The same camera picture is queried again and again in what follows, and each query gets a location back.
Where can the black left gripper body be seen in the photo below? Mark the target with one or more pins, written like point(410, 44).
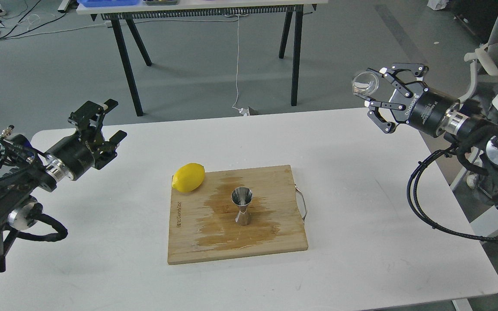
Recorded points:
point(71, 158)

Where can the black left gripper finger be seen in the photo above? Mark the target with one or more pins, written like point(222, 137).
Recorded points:
point(108, 149)
point(88, 121)

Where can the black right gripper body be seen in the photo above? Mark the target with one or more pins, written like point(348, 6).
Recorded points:
point(426, 109)

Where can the small clear glass cup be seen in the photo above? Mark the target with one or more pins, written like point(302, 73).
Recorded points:
point(365, 83)

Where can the steel double jigger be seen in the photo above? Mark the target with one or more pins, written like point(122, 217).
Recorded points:
point(242, 197)

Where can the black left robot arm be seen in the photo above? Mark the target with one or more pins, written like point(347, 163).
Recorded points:
point(24, 168)

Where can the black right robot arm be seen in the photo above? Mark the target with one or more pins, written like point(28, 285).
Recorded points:
point(398, 95)

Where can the yellow lemon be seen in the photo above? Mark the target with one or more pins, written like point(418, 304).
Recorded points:
point(188, 177)

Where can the blue plastic tray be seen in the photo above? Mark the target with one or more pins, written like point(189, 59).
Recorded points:
point(104, 3)

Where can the bamboo cutting board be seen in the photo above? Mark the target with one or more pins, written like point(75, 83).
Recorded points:
point(202, 224)

